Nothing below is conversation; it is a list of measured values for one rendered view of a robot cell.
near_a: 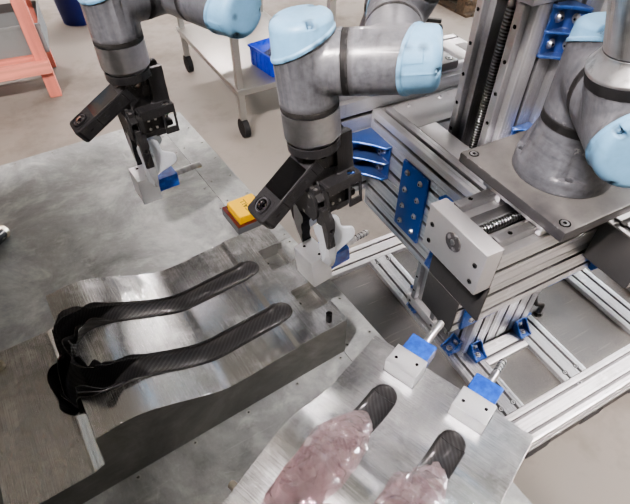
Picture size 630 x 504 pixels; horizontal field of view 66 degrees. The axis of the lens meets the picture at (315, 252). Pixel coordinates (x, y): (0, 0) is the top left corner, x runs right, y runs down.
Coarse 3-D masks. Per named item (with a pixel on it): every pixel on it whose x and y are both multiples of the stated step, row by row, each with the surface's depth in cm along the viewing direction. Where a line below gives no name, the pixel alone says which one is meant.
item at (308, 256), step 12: (312, 240) 78; (300, 252) 76; (312, 252) 76; (348, 252) 78; (300, 264) 78; (312, 264) 74; (324, 264) 76; (336, 264) 78; (312, 276) 76; (324, 276) 78
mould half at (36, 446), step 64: (256, 256) 84; (128, 320) 71; (192, 320) 75; (320, 320) 75; (0, 384) 70; (128, 384) 62; (192, 384) 66; (256, 384) 71; (0, 448) 64; (64, 448) 64; (128, 448) 63
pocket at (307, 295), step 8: (296, 288) 79; (304, 288) 80; (312, 288) 81; (296, 296) 81; (304, 296) 81; (312, 296) 81; (320, 296) 80; (304, 304) 80; (312, 304) 80; (320, 304) 80
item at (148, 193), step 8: (136, 168) 91; (168, 168) 93; (184, 168) 94; (192, 168) 95; (136, 176) 89; (144, 176) 89; (160, 176) 91; (168, 176) 91; (176, 176) 92; (136, 184) 90; (144, 184) 89; (152, 184) 90; (160, 184) 91; (168, 184) 92; (176, 184) 93; (144, 192) 90; (152, 192) 91; (160, 192) 92; (144, 200) 91; (152, 200) 92
